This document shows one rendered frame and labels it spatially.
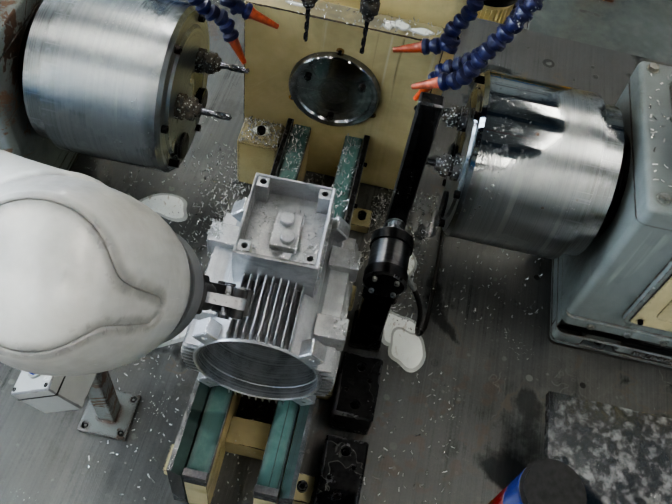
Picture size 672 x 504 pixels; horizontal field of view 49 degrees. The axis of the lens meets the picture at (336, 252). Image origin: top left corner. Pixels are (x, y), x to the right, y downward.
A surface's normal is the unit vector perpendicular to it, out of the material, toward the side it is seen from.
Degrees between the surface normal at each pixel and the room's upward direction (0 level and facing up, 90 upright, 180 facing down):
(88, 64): 39
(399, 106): 90
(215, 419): 0
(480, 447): 0
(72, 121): 81
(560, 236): 84
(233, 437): 0
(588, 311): 90
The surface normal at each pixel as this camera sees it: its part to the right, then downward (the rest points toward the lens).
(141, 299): 0.93, 0.32
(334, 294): 0.11, -0.55
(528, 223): -0.17, 0.70
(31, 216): 0.14, -0.28
